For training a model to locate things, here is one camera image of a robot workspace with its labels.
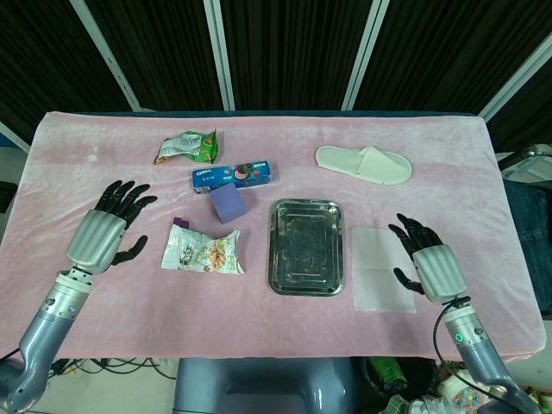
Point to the green crumpled snack bag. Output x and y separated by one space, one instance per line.
190 146

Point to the white partition frame post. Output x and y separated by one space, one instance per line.
15 137
517 75
220 56
108 56
364 56

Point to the white peanut snack bag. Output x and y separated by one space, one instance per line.
194 254

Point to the metal tray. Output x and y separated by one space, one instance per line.
306 246

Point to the blue denim jeans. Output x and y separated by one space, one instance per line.
530 241

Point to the blue-grey robot torso base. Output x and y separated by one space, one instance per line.
259 379

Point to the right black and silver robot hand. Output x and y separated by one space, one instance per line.
437 271

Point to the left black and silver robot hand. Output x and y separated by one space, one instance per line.
92 235

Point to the purple foam cube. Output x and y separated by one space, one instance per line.
228 205

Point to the white printed plastic bag pile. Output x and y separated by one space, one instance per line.
457 392

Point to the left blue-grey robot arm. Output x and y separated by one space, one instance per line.
39 332

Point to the white cloth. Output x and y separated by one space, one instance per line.
375 276

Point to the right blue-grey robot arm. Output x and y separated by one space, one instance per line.
478 358

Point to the blue Oreo cookie box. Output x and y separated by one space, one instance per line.
228 174

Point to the black bin with green wrappers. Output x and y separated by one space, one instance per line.
397 379

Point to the small purple block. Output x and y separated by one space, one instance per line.
181 222

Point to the white disposable slipper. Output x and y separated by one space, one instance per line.
345 159

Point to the black box device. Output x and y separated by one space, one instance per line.
6 196

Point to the pink plush tablecloth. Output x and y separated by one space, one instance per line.
129 310

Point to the white box device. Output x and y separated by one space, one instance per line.
530 170

